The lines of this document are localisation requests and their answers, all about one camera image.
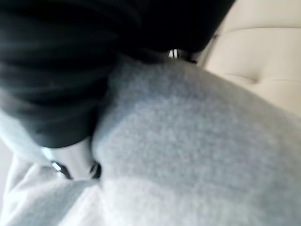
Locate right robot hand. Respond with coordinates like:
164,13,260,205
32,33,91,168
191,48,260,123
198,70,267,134
0,0,237,181

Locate grey fabric cushion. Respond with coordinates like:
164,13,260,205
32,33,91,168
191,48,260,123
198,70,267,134
0,55,301,226

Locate cream leather sofa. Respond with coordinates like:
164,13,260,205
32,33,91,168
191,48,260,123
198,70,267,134
204,0,301,118

